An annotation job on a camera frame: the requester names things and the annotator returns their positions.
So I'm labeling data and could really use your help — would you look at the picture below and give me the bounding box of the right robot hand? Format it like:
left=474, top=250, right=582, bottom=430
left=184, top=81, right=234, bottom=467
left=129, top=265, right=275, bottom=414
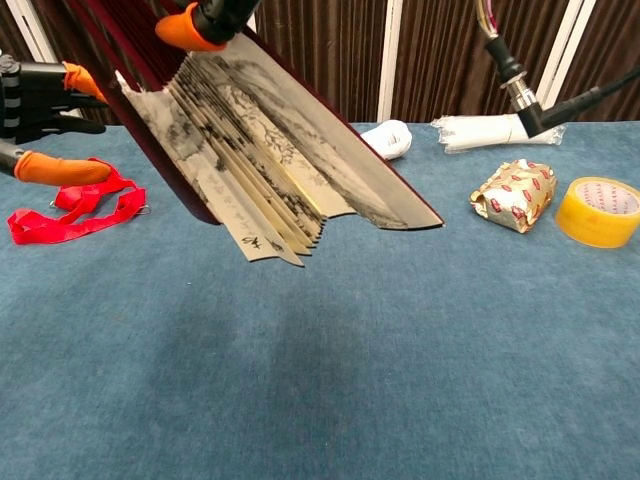
left=154, top=0, right=261, bottom=53

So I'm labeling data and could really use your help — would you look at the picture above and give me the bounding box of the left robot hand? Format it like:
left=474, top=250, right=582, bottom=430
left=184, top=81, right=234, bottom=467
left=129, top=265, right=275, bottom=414
left=0, top=53, right=114, bottom=187

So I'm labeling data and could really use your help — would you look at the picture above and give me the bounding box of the red-ribbed paper folding fan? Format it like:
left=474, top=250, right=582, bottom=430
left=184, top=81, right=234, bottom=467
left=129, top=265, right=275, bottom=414
left=64, top=0, right=446, bottom=269

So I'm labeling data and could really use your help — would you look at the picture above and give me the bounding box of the red fabric ribbon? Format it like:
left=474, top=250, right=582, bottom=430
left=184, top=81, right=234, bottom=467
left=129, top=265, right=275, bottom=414
left=6, top=159, right=151, bottom=246

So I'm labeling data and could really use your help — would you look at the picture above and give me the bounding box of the dark brown pleated curtain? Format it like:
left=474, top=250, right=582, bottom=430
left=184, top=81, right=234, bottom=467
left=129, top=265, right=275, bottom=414
left=0, top=0, right=640, bottom=136

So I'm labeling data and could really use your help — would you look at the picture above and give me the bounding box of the white-label bottle with yellow cap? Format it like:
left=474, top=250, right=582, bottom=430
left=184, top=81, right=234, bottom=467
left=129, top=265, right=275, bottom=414
left=359, top=119, right=414, bottom=161

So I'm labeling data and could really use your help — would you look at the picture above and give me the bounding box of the bundle of wrapped plastic straws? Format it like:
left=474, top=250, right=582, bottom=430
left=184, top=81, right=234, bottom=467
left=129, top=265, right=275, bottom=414
left=430, top=112, right=567, bottom=154

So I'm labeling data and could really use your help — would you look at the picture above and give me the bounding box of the gold foil wrapped package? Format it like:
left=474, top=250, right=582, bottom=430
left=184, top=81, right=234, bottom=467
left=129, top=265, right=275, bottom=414
left=468, top=158, right=558, bottom=235

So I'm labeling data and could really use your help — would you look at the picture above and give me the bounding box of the yellow adhesive tape roll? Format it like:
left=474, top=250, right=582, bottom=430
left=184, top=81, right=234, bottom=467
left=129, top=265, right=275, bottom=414
left=554, top=175, right=640, bottom=250

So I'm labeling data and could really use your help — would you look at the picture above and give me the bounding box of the black cable with metal connector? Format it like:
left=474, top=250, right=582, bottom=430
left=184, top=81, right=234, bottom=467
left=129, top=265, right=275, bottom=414
left=472, top=0, right=640, bottom=139

